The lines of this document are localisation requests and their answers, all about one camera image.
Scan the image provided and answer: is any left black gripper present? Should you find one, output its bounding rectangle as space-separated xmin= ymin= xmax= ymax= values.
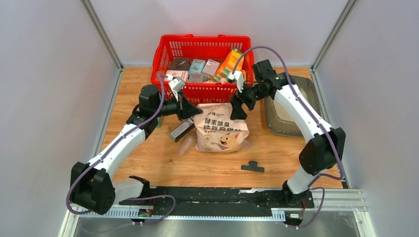
xmin=153 ymin=90 xmax=203 ymax=121

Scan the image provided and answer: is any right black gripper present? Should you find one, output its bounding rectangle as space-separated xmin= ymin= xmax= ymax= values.
xmin=229 ymin=79 xmax=268 ymax=120

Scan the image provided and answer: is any pink cat litter bag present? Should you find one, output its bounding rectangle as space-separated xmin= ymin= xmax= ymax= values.
xmin=193 ymin=103 xmax=251 ymax=153

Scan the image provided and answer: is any clear plastic scoop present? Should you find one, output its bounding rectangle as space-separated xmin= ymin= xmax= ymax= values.
xmin=177 ymin=134 xmax=197 ymax=156

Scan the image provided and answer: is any black bag clip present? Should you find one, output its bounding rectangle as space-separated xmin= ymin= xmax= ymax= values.
xmin=241 ymin=160 xmax=264 ymax=173

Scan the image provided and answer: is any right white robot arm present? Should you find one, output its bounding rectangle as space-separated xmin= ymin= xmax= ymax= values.
xmin=227 ymin=60 xmax=346 ymax=207

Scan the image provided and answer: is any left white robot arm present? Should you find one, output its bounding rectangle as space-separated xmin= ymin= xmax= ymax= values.
xmin=66 ymin=84 xmax=203 ymax=215

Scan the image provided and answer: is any black rectangular box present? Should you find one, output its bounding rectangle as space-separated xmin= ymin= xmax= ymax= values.
xmin=169 ymin=118 xmax=195 ymax=142

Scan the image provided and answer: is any teal rectangular box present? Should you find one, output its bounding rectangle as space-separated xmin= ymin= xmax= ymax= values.
xmin=156 ymin=117 xmax=164 ymax=128

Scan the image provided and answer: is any pink white box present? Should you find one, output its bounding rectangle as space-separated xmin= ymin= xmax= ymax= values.
xmin=164 ymin=70 xmax=189 ymax=82

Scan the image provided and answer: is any grey litter box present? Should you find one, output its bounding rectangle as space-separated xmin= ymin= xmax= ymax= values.
xmin=264 ymin=75 xmax=322 ymax=137

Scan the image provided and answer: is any teal small box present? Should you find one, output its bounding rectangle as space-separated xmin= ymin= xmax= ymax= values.
xmin=188 ymin=59 xmax=206 ymax=74

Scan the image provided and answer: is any grey pink small box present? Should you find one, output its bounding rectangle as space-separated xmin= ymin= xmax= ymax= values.
xmin=202 ymin=59 xmax=220 ymax=78

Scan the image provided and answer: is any brown round tin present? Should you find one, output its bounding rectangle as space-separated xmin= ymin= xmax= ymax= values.
xmin=168 ymin=58 xmax=191 ymax=71

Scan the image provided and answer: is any orange striped sponge pack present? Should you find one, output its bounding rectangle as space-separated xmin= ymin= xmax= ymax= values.
xmin=213 ymin=48 xmax=242 ymax=82

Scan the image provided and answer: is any red plastic shopping basket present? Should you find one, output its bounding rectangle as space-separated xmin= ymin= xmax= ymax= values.
xmin=151 ymin=34 xmax=251 ymax=104

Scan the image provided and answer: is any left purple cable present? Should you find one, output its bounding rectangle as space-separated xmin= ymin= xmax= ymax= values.
xmin=66 ymin=74 xmax=177 ymax=234

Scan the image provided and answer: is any purple cable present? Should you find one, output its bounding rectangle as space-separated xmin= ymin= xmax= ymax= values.
xmin=66 ymin=74 xmax=177 ymax=234
xmin=230 ymin=45 xmax=346 ymax=229

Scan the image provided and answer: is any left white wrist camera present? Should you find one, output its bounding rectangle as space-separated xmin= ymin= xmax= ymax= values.
xmin=166 ymin=74 xmax=186 ymax=101

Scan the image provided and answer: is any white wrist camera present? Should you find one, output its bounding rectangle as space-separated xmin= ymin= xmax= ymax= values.
xmin=166 ymin=74 xmax=186 ymax=101
xmin=227 ymin=71 xmax=245 ymax=93

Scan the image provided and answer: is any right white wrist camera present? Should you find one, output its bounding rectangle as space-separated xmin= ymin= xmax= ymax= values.
xmin=227 ymin=71 xmax=245 ymax=93

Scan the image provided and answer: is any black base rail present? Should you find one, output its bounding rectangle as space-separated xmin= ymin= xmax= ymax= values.
xmin=119 ymin=186 xmax=315 ymax=218

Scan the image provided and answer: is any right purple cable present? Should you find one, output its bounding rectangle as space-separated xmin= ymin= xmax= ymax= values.
xmin=230 ymin=45 xmax=346 ymax=229

